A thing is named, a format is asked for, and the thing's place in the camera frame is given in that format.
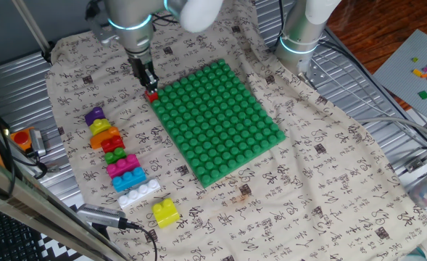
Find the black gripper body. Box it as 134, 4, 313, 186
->
127, 54, 159, 88

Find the small red single-stud block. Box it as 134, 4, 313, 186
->
144, 89, 160, 104

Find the purple single-stud block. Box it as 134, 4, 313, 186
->
84, 106, 106, 127

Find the lime rounded single-stud block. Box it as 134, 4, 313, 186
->
88, 118, 112, 137

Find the red two-stud block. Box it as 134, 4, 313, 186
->
100, 135, 126, 154

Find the orange sloped single-stud block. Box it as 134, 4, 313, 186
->
89, 126, 122, 151

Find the large green studded baseplate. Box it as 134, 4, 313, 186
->
150, 57, 287, 189

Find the small green two-stud block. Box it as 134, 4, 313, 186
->
104, 147, 128, 165

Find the pink three-stud block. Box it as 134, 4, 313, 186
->
106, 154, 142, 180

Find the blue three-stud block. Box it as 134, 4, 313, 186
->
111, 166, 147, 194

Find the white three-stud block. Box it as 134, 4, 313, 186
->
117, 178, 162, 210

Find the thin grey pole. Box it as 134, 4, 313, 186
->
12, 0, 53, 59

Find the yellow two-stud block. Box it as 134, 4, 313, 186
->
152, 197, 181, 230

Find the orange emergency stop box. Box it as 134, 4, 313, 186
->
9, 127, 35, 153

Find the beige calligraphy print cloth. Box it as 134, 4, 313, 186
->
44, 0, 427, 261

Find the black white marker board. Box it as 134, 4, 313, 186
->
35, 231, 88, 261

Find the black keyboard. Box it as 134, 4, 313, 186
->
0, 205, 41, 261

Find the grey small-stud baseplate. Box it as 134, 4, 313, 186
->
372, 28, 427, 121

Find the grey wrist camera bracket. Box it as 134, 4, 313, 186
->
85, 0, 122, 48

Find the silver ribbed camera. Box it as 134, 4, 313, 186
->
76, 203, 128, 230

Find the black camera cable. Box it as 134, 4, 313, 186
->
122, 219, 159, 261

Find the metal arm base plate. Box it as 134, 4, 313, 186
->
299, 59, 328, 90

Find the aluminium frame bar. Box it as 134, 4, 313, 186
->
0, 146, 128, 261

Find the black base cable bundle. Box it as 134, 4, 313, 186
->
318, 38, 427, 146

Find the metal corner bracket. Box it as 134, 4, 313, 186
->
404, 139, 427, 174

